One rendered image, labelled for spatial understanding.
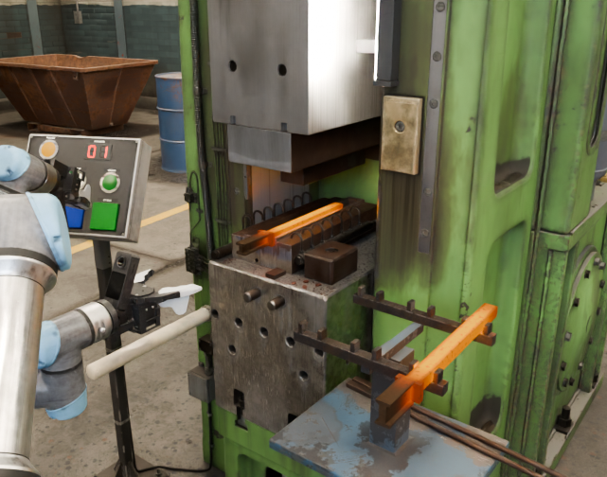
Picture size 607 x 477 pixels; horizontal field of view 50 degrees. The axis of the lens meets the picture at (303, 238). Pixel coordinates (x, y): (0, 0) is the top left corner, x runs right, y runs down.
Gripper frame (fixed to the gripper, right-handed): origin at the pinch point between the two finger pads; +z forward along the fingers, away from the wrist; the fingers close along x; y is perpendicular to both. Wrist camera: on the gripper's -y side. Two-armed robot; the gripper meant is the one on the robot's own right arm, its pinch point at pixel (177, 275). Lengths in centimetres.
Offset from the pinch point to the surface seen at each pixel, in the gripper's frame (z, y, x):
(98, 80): 379, 31, -532
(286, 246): 30.7, 1.2, 5.9
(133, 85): 433, 42, -542
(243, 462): 28, 72, -9
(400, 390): -9, 1, 59
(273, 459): 25, 62, 5
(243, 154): 30.7, -20.1, -7.2
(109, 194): 17.9, -6.2, -45.1
